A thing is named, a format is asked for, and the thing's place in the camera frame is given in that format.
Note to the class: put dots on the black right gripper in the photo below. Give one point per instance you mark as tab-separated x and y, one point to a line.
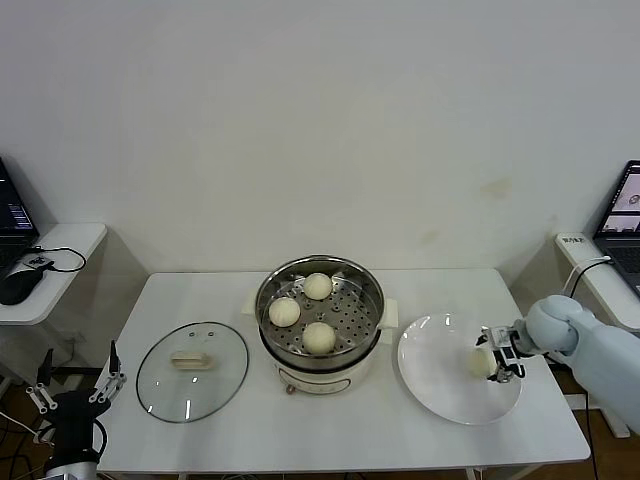
507	347

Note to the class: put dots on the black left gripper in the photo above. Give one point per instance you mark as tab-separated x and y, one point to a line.
77	415

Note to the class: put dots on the white steamed baozi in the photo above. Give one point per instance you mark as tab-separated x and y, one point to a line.
317	286
319	338
479	363
284	311

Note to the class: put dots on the round glass pot lid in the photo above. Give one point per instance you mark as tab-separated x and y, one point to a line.
165	385

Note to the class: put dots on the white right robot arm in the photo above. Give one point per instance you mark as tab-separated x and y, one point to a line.
590	340

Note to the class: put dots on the perforated steel steamer basket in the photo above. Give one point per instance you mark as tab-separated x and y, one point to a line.
355	315

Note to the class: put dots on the round white plate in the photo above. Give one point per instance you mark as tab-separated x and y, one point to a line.
435	370

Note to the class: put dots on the black computer mouse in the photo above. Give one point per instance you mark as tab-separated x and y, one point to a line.
17	287

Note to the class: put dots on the white side table with label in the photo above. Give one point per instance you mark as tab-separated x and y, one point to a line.
600	287

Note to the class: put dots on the small black patterned device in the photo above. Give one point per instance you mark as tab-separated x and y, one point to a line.
37	261

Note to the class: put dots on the white side table with mouse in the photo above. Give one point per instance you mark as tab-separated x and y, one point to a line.
75	240

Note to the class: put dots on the cream electric cooking pot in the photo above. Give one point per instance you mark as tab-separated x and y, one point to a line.
320	376

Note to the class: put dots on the black laptop with dark screen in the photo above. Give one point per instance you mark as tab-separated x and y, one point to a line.
12	215

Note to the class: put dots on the grey laptop showing camera views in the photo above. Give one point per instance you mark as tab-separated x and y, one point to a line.
620	250

